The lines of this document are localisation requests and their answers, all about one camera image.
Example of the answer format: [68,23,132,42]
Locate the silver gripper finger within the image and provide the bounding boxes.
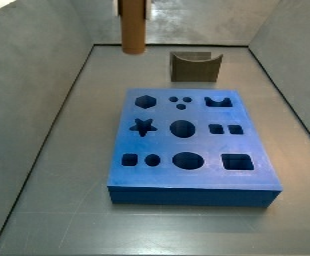
[112,0,119,16]
[144,0,152,20]

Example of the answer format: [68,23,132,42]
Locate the brown round cylinder peg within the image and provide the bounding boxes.
[120,0,145,54]

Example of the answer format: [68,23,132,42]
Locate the blue shape sorting board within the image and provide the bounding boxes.
[107,89,282,208]

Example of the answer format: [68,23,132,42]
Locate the dark olive curved block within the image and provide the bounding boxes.
[169,51,223,82]

